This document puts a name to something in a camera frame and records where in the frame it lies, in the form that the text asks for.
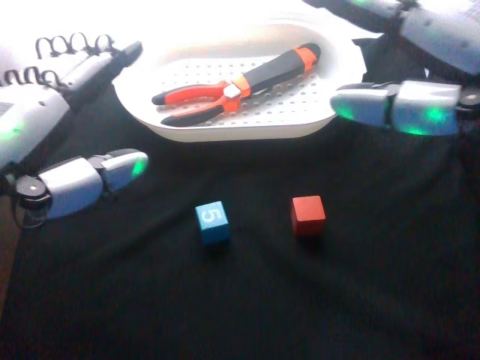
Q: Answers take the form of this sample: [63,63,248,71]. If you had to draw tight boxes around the red cube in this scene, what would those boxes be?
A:
[290,194,326,237]

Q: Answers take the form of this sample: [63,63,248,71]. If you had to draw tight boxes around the orange black utility knife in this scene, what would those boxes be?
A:
[220,42,323,113]

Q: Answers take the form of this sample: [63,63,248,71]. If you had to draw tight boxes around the blue number cube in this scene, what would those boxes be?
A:
[194,200,230,247]

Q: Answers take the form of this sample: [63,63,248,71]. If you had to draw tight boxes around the black table cloth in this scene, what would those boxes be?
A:
[0,37,480,360]

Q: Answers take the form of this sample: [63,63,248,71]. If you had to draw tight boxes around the orange black pliers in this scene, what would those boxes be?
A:
[151,80,233,128]

